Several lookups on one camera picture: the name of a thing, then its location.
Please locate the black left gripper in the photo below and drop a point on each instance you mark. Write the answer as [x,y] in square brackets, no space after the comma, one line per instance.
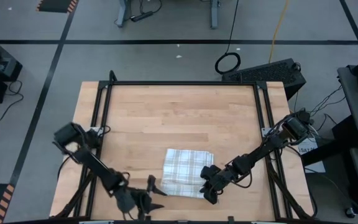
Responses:
[132,200]

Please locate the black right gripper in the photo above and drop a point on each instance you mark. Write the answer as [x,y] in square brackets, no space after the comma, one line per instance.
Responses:
[225,177]

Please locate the white plaid towel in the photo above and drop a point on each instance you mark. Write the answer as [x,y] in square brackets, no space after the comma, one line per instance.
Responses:
[185,171]

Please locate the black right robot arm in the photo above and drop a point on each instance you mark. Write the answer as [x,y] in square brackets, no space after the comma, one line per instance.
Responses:
[259,152]

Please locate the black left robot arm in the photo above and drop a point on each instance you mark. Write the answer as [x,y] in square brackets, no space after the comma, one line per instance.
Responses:
[99,169]

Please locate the silver mounting plate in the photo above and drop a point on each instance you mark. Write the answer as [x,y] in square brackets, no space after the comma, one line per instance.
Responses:
[266,131]
[95,129]

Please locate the white labelled box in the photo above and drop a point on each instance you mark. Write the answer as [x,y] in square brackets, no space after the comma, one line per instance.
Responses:
[311,155]

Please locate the black power adapter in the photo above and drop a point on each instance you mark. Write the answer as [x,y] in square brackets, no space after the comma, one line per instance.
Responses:
[304,115]

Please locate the black computer tower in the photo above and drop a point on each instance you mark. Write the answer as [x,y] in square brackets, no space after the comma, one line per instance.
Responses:
[263,74]

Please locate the black desk base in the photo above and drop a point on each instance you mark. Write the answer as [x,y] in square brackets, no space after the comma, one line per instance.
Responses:
[337,146]

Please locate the black caster wheel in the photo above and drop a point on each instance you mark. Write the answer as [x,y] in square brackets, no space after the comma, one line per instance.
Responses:
[350,212]

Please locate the grey desk leg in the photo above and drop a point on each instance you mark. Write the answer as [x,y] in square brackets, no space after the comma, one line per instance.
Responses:
[214,14]
[123,12]

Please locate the black power strip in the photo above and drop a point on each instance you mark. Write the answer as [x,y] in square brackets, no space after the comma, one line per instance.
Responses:
[141,16]

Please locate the black metal table frame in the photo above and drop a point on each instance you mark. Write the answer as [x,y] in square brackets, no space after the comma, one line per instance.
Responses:
[182,83]

